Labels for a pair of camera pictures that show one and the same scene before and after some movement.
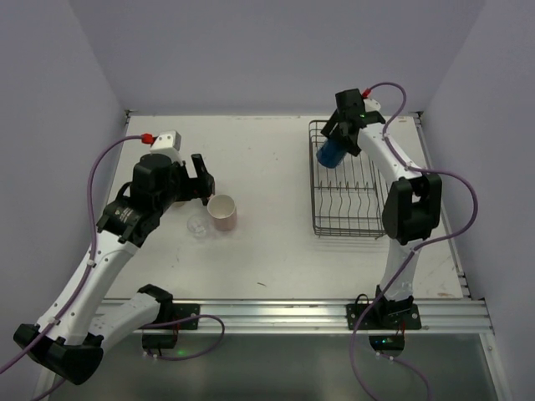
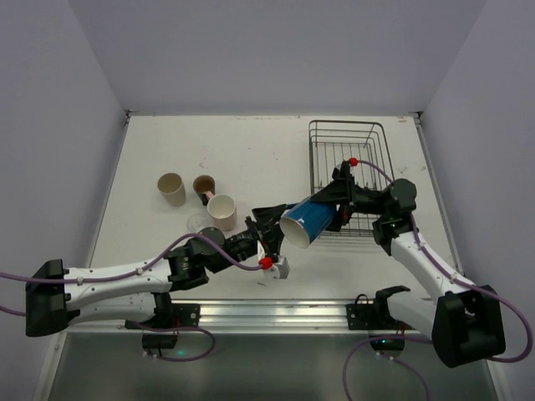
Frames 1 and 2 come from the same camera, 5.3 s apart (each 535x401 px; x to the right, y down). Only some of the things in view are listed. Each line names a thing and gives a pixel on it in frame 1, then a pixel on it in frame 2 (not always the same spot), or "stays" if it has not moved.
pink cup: [222, 209] stays
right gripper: [343, 130] -> [345, 190]
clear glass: [197, 225] stays
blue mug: [329, 154] -> [303, 224]
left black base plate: [180, 311] stays
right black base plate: [384, 317] stays
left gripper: [200, 184] -> [259, 234]
